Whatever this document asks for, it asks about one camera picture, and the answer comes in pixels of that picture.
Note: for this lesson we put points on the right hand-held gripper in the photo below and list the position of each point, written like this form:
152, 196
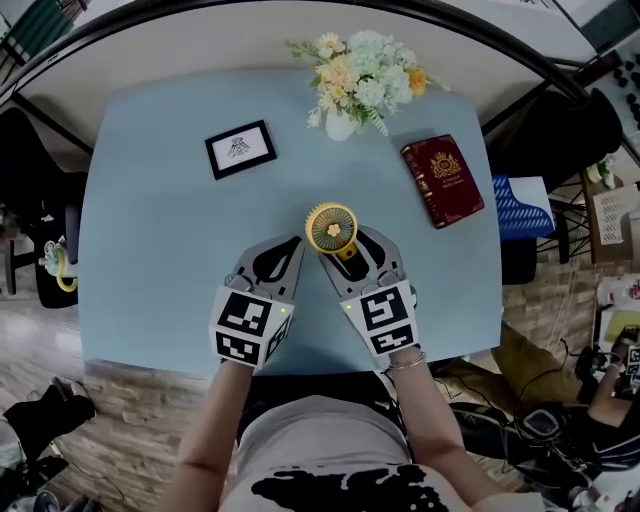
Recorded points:
382, 315

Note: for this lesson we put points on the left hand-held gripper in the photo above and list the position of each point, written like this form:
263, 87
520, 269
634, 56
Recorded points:
245, 325

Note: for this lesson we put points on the small yellow desk fan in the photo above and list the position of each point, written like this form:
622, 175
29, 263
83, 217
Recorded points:
332, 227

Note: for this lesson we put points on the person's left forearm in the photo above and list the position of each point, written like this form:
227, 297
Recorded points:
220, 425

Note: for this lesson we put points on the person's right forearm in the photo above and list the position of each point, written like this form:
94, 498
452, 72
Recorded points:
435, 430

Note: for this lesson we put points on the dark red hardcover book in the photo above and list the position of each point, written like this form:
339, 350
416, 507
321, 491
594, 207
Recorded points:
445, 185

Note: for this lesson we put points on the person's black shorts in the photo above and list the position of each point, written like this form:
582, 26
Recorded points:
310, 385

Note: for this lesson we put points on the white vase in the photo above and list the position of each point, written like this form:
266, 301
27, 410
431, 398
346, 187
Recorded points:
340, 129

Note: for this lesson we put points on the blue patterned box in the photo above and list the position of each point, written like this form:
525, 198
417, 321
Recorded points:
520, 210

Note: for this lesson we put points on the person's white printed shirt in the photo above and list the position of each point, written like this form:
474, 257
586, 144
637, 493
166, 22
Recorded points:
325, 450

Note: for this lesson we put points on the pastel artificial flower bouquet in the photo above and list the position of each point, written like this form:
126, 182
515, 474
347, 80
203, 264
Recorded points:
365, 75

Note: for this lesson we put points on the pastel plush toy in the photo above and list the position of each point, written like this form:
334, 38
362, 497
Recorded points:
57, 265

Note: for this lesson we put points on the black mesh office chair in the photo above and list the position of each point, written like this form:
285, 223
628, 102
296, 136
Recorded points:
560, 135

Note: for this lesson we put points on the black padded office chair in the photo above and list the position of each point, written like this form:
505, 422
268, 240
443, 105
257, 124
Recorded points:
35, 200

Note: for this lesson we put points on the small potted plant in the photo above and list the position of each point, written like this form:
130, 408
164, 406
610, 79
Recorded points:
600, 172

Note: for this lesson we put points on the white perforated file tray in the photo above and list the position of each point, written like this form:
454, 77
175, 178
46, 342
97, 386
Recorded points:
617, 215

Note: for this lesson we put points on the black bag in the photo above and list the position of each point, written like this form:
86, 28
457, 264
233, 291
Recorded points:
50, 415

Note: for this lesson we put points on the black picture frame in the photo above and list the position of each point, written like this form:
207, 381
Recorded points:
241, 149

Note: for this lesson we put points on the row of black wall-mounted items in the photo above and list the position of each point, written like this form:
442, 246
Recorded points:
627, 90

